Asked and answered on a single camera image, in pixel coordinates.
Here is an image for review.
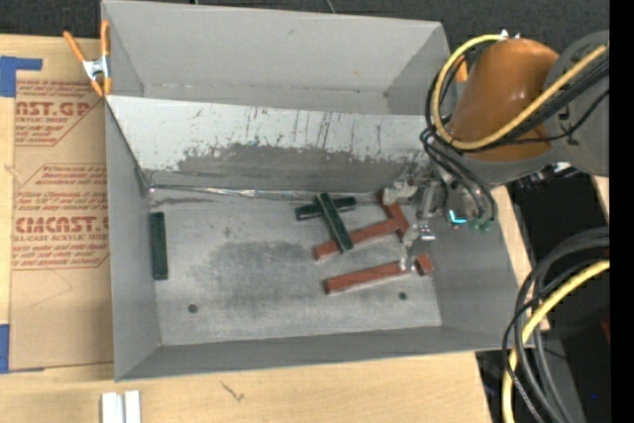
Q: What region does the grey metal bin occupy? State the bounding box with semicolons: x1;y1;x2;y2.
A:
100;0;537;383

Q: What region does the dark green flat block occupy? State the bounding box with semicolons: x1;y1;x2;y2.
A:
294;195;359;222
316;191;356;255
150;211;170;281

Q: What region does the red-brown flat block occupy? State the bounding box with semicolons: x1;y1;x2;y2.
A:
322;261;413;296
378;187;412;240
311;217;408;263

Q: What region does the brown cardboard board, red print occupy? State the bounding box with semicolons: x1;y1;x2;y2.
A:
0;33;116;373

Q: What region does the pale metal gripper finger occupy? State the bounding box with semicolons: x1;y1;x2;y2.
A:
398;222;438;273
382;176;420;205

